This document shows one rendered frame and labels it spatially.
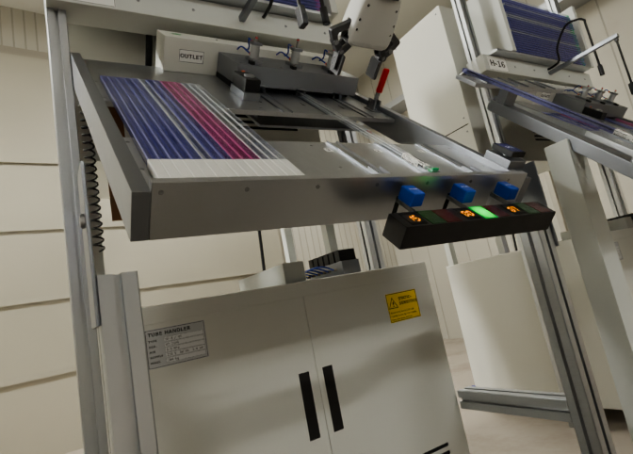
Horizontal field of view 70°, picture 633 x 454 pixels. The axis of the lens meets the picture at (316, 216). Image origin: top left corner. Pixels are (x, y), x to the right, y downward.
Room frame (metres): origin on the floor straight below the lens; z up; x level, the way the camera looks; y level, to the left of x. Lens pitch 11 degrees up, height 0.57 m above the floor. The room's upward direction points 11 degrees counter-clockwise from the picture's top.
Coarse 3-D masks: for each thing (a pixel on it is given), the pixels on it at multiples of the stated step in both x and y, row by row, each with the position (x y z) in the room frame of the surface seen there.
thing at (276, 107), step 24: (96, 72) 0.84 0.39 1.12; (120, 72) 0.88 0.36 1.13; (144, 72) 0.93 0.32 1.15; (168, 72) 0.97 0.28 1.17; (216, 96) 0.88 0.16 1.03; (264, 96) 0.97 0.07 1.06; (288, 96) 1.02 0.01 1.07; (312, 96) 1.08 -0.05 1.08; (264, 120) 0.96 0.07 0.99; (288, 120) 1.00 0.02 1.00; (312, 120) 1.05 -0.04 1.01; (336, 120) 1.10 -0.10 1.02; (360, 120) 1.00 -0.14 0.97; (384, 120) 1.04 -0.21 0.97
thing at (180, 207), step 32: (160, 192) 0.47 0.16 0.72; (192, 192) 0.49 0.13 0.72; (224, 192) 0.51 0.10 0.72; (256, 192) 0.53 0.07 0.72; (288, 192) 0.56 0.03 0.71; (320, 192) 0.58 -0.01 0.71; (352, 192) 0.61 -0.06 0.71; (384, 192) 0.65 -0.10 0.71; (448, 192) 0.72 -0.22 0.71; (480, 192) 0.77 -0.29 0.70; (160, 224) 0.49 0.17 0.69; (192, 224) 0.51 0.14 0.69; (224, 224) 0.54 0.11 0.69; (256, 224) 0.56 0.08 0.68; (288, 224) 0.59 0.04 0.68; (320, 224) 0.62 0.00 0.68
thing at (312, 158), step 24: (288, 144) 0.72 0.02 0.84; (312, 144) 0.75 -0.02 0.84; (336, 144) 0.78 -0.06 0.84; (360, 144) 0.81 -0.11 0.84; (408, 144) 0.88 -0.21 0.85; (144, 168) 0.53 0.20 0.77; (312, 168) 0.65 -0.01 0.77; (336, 168) 0.68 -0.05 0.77; (360, 168) 0.70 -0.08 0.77; (384, 168) 0.73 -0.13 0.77; (408, 168) 0.75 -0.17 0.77; (456, 168) 0.82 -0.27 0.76; (480, 168) 0.85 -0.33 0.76
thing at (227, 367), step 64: (192, 320) 0.79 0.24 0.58; (256, 320) 0.85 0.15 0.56; (320, 320) 0.92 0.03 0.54; (384, 320) 1.01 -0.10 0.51; (192, 384) 0.78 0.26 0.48; (256, 384) 0.84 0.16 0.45; (320, 384) 0.91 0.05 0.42; (384, 384) 0.99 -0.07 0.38; (448, 384) 1.08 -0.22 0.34; (192, 448) 0.77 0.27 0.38; (256, 448) 0.83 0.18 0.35; (320, 448) 0.90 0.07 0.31; (384, 448) 0.97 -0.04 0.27; (448, 448) 1.06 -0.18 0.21
